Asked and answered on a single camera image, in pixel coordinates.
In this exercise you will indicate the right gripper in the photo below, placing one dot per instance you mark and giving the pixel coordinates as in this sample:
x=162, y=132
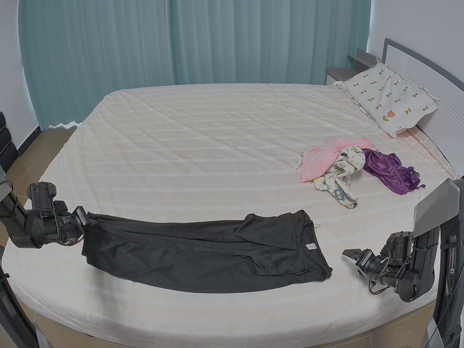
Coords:
x=373, y=265

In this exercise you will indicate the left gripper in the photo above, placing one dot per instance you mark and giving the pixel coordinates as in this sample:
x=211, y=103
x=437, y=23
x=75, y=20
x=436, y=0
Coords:
x=74, y=228

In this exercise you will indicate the black T-shirt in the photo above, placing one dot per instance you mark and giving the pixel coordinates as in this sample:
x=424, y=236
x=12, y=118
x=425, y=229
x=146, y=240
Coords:
x=181, y=252

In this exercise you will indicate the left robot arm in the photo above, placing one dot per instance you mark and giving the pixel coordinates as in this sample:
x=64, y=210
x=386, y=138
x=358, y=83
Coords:
x=21, y=227

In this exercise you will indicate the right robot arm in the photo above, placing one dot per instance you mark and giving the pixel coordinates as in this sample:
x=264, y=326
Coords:
x=424, y=245

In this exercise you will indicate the bed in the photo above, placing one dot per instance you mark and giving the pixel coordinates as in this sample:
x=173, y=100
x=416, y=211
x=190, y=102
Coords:
x=199, y=132

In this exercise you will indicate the white printed garment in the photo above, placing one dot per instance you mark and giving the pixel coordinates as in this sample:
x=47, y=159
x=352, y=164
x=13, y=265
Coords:
x=344, y=169

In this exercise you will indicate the purple garment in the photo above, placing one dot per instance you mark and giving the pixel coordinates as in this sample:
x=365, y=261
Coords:
x=388, y=170

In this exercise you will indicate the pink garment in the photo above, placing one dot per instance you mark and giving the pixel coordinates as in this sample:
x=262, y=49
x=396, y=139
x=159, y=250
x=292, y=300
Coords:
x=315, y=165

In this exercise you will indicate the white printed pillow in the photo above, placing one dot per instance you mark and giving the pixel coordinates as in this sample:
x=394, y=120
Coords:
x=388, y=92

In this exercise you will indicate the blue-green curtain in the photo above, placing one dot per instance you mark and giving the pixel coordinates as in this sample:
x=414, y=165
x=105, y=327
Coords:
x=98, y=49
x=272, y=31

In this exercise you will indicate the grey bedside table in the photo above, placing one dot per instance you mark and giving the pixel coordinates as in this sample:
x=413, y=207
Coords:
x=337, y=73

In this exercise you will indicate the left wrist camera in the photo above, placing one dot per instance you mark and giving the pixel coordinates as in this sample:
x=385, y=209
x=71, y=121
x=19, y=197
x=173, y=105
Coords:
x=60, y=208

